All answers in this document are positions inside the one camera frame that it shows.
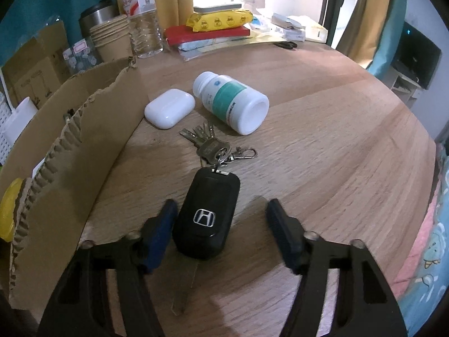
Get yellow lid can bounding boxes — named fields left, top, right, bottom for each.
left=0, top=178, right=24, bottom=243

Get cardboard box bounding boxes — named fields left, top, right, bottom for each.
left=8, top=58, right=148, bottom=315

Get black car key with keys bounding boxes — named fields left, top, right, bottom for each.
left=171, top=121, right=257, bottom=316

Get white earbuds case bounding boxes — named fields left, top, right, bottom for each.
left=144, top=88, right=196, bottom=130

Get white pill bottle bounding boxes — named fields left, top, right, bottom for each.
left=193, top=72, right=269, bottom=135

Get white desk lamp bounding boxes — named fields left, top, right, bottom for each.
left=1, top=72, right=37, bottom=146

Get brown lamp packaging box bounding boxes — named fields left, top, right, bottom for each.
left=2, top=21, right=71, bottom=108

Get clear patterned glass jar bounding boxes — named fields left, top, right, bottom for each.
left=62, top=37, right=103, bottom=75

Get black monitor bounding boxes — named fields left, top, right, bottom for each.
left=391, top=22, right=441, bottom=89

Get yellow curtain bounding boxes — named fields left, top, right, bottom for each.
left=336, top=0, right=390, bottom=69

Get stack of brown paper cups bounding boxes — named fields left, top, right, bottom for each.
left=90, top=15, right=133, bottom=62

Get black scissors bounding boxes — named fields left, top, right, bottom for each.
left=274, top=41, right=297, bottom=50

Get red book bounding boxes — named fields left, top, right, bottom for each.
left=164, top=25, right=250, bottom=46

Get stainless steel thermos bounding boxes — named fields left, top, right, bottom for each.
left=78, top=0, right=119, bottom=38

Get yellow snack package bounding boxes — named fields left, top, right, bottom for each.
left=186, top=9, right=253, bottom=32

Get teal curtain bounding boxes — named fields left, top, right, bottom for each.
left=1, top=0, right=101, bottom=65

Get clear water bottle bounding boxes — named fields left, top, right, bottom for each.
left=121, top=0, right=163, bottom=59

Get white scale device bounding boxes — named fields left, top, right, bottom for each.
left=193, top=3, right=242, bottom=14

